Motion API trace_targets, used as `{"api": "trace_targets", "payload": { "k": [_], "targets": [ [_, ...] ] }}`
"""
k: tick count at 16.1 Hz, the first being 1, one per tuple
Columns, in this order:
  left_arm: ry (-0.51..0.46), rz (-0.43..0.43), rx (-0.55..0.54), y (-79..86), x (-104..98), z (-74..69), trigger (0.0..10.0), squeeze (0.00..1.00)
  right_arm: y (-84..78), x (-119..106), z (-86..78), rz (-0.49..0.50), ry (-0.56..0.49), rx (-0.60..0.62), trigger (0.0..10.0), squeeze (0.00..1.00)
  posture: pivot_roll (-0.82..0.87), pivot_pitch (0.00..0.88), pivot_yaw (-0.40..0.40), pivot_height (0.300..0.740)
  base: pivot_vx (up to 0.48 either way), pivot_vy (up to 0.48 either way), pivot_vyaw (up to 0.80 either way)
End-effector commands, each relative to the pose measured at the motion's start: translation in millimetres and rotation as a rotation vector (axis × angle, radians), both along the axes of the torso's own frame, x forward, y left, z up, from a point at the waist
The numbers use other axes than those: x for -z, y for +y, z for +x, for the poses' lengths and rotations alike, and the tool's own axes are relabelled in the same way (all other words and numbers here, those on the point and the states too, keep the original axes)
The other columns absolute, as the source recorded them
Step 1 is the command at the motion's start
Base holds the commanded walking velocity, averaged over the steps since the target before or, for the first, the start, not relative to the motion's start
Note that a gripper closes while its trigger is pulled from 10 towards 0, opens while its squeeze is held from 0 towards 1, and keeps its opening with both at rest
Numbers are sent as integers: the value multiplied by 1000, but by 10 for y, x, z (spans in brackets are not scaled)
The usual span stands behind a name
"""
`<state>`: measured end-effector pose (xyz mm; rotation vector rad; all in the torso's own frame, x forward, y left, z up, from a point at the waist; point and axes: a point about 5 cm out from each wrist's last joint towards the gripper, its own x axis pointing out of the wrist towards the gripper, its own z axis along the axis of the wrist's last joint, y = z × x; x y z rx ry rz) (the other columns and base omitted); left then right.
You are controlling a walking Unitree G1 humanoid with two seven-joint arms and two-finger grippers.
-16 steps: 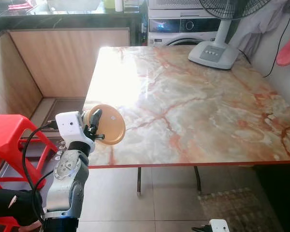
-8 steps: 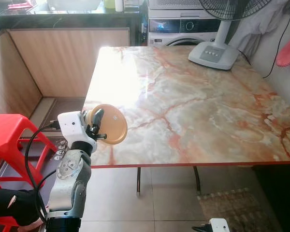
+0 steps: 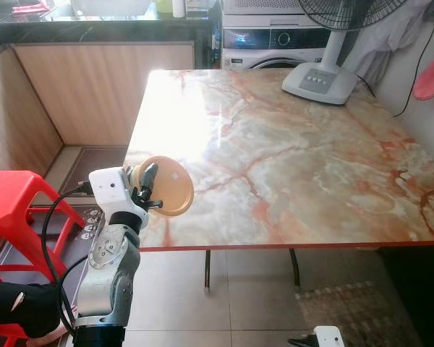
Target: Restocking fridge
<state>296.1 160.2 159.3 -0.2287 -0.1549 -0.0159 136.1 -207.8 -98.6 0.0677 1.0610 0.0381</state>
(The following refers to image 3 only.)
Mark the wooden kitchen cabinet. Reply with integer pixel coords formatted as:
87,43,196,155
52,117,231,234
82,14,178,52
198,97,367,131
0,42,197,176

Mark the black fan power cable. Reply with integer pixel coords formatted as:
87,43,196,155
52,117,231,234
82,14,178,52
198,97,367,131
356,7,434,118

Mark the white washing machine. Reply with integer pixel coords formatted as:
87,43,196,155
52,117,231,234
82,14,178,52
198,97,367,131
222,0,362,72

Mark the black kitchen counter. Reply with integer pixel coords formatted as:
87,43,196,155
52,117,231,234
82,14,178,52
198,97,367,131
0,0,222,57

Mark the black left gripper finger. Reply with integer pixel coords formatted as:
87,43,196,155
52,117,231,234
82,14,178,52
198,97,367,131
140,163,160,202

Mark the grey hanging cloth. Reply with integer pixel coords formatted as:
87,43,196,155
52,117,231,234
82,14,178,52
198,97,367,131
344,0,434,82

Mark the red kitchen utensil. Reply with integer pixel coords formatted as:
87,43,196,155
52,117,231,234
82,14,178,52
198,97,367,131
10,3,53,14

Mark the white table fan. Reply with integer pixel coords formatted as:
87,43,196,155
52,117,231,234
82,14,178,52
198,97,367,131
281,0,410,106

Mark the white plastic tub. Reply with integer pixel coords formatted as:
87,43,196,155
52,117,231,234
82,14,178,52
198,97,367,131
70,0,152,17

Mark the red plastic stool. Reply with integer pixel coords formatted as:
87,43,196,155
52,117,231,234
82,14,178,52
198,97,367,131
0,171,85,347

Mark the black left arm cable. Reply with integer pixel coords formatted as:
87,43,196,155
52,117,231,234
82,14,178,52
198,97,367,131
41,184,95,335

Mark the brown patterned floor rug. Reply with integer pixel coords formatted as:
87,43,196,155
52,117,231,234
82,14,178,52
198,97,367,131
295,282,424,347

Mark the person's leg in black trousers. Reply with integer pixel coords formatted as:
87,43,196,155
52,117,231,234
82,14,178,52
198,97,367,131
0,281,72,342

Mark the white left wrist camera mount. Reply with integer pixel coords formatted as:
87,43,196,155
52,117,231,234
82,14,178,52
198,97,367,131
89,167,150,229

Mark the black metal table leg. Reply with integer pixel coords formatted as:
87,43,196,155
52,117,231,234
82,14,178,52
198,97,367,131
289,248,302,291
203,249,213,294

